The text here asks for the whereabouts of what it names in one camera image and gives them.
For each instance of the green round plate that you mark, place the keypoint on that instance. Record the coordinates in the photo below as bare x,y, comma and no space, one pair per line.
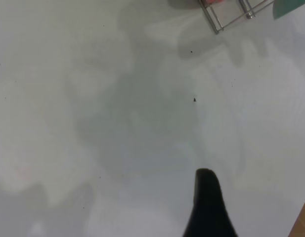
285,8

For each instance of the pink round plate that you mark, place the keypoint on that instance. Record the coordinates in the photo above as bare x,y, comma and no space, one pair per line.
215,1

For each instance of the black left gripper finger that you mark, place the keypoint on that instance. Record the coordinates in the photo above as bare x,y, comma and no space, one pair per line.
206,202

